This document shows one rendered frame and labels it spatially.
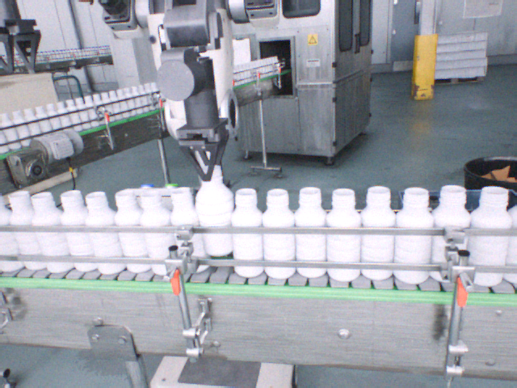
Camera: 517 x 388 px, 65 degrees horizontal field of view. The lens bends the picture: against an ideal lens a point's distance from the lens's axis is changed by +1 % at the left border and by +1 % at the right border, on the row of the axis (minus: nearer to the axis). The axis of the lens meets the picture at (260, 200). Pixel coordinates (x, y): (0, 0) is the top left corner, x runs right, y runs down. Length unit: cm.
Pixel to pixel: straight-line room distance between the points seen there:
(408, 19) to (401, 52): 84
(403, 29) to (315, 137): 856
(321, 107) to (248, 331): 370
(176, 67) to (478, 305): 61
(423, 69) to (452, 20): 485
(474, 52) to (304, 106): 628
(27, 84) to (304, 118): 290
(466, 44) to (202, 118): 958
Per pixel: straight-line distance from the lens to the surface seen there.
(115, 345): 96
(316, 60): 433
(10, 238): 99
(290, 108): 451
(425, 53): 825
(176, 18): 69
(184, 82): 62
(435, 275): 78
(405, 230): 71
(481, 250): 76
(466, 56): 1017
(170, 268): 70
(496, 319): 81
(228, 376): 165
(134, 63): 667
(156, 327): 89
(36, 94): 503
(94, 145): 250
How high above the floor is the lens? 143
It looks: 23 degrees down
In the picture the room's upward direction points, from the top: 5 degrees counter-clockwise
